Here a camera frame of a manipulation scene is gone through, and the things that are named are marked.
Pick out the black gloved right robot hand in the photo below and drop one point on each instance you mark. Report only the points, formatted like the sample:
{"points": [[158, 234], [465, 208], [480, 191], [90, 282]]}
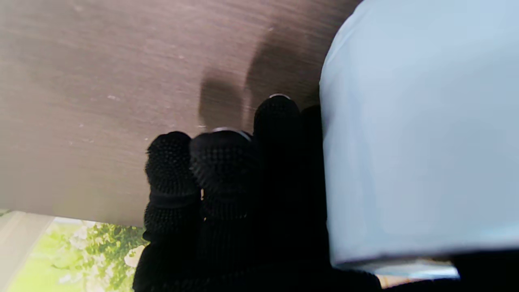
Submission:
{"points": [[227, 202]]}

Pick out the printed garden window backdrop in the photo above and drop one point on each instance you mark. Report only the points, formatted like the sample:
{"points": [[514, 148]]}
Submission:
{"points": [[61, 259]]}

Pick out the light blue label roll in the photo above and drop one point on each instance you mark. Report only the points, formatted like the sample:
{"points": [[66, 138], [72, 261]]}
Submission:
{"points": [[421, 142]]}

